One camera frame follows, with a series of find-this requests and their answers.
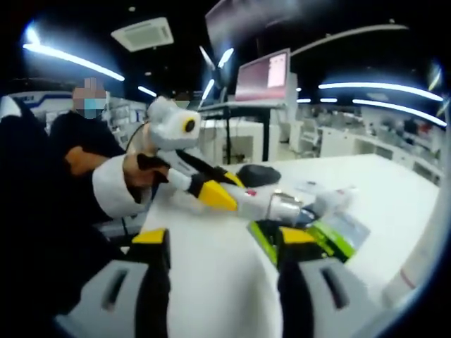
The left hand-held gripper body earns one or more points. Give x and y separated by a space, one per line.
169 134

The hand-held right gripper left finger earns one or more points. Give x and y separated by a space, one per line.
88 317

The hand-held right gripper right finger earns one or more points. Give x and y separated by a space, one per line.
356 317

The white skincare bottle clear cap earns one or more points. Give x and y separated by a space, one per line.
253 207

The white skincare tube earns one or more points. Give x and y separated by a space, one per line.
398 292

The green black skincare sachet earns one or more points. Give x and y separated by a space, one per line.
327 243

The silver blue skincare sachet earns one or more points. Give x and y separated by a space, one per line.
349 227

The person's left hand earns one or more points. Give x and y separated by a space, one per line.
135 181

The black computer mouse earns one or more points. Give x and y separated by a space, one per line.
257 174

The standing desk black legs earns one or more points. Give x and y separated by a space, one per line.
246 104

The short ceiling light strip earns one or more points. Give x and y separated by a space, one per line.
226 58

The pink screen monitor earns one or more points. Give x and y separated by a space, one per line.
253 81

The ceiling air conditioner vent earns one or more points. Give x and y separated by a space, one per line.
144 35

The white office chair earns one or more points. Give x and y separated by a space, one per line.
310 134

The long ceiling light strip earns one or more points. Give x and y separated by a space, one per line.
70 58
398 107
380 86

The large hanging dark screen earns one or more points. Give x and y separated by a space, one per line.
236 17

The white cabinet row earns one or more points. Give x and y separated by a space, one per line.
352 144

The curved ceiling rail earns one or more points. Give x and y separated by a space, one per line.
387 26

